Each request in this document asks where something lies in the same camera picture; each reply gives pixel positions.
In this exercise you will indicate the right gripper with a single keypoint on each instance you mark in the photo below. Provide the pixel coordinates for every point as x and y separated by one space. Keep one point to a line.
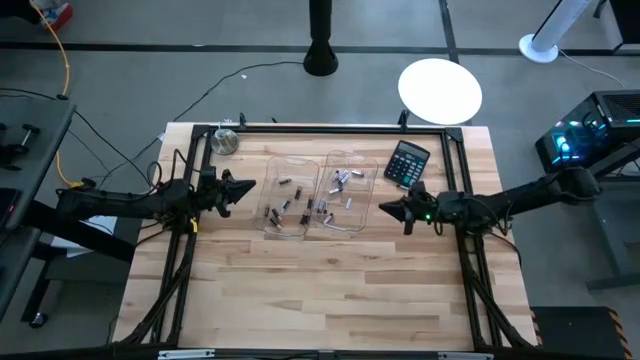
422 207

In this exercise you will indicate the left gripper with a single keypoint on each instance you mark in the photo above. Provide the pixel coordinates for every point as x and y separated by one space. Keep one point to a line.
212 192

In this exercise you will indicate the clear plastic bin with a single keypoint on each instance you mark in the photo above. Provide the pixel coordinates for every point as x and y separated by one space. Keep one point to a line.
290 165
362 210

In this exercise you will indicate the silver black AAA battery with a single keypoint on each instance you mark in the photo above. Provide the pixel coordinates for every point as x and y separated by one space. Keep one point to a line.
328 218

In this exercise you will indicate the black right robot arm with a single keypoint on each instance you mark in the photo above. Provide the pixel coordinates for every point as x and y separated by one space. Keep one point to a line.
525 192

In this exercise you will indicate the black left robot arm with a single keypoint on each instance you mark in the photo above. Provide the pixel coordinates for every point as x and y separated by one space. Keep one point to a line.
120 204

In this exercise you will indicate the black desk calculator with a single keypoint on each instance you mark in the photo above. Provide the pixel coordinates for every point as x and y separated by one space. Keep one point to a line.
406 166

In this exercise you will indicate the yellow tag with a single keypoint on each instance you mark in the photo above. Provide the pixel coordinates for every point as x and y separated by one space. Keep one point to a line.
193 226

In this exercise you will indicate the white round stool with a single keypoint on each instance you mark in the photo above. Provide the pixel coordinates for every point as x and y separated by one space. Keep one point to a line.
440 91

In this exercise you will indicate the black pole with base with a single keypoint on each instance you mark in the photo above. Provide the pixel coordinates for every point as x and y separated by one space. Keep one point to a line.
320 55

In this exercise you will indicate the white sheet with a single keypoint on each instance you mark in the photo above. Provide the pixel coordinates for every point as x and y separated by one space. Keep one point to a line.
75 240

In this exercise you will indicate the black lit computer tower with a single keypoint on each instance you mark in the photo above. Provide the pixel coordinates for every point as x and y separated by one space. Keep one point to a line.
585 132

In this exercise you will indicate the grey side table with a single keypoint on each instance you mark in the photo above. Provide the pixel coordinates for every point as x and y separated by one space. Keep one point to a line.
30 165

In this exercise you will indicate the white tower fan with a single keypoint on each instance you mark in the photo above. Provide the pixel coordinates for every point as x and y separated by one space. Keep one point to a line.
542 47

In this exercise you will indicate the grey desk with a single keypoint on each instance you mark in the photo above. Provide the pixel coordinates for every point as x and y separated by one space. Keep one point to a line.
615 235

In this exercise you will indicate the black box yellow-striped edge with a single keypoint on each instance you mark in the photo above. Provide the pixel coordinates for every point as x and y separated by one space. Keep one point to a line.
580 332

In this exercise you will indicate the black clamp tool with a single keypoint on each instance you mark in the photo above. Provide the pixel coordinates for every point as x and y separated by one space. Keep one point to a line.
17 145

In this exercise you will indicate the black caster wheel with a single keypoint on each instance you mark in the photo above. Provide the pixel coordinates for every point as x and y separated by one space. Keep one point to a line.
39 320

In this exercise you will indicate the red and white object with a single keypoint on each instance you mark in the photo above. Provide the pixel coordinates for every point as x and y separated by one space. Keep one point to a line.
52 12

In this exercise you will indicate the black frame clamp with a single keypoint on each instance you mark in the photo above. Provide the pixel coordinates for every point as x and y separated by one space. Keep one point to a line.
242 120
403 118

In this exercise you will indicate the white metal bracket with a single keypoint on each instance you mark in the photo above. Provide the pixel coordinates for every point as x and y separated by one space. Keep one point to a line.
186 354
465 356

